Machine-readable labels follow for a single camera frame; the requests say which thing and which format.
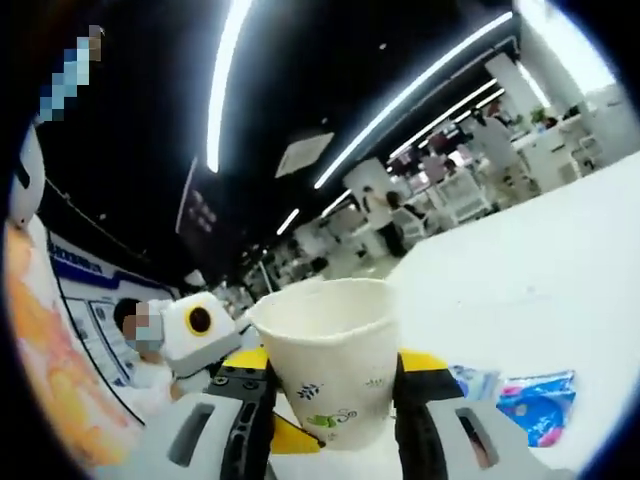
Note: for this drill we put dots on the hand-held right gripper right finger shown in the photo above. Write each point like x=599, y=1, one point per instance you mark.
x=440, y=430

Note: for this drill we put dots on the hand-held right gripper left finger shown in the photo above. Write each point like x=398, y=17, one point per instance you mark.
x=200, y=440

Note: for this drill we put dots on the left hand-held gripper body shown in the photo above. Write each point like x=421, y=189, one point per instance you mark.
x=190, y=347

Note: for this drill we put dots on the blue sponge packet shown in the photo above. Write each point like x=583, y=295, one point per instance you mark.
x=475, y=382

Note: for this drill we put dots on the white paper cup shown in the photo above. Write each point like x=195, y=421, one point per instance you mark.
x=330, y=360

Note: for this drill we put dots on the blue tissue pack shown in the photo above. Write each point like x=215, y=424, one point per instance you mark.
x=540, y=405

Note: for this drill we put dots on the person's white-clothed torso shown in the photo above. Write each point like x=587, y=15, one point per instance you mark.
x=147, y=385

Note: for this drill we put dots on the black hanging sign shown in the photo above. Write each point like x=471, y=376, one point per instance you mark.
x=200, y=220

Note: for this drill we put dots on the short ceiling light strip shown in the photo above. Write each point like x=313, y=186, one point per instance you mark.
x=287, y=221
x=337, y=201

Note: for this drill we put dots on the ceiling air vent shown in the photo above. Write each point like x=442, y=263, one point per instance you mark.
x=305, y=152

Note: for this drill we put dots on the white rounded object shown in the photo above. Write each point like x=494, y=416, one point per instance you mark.
x=27, y=185

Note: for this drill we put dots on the white chair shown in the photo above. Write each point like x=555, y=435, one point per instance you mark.
x=465, y=195

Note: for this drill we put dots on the long ceiling light strip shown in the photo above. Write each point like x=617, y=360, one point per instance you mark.
x=415, y=95
x=222, y=85

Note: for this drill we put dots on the green potted plant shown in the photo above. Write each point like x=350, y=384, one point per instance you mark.
x=539, y=116

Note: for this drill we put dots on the blue and white wall board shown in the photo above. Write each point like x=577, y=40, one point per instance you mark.
x=85, y=295

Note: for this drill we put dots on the orange wall poster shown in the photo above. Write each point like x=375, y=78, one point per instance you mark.
x=55, y=360

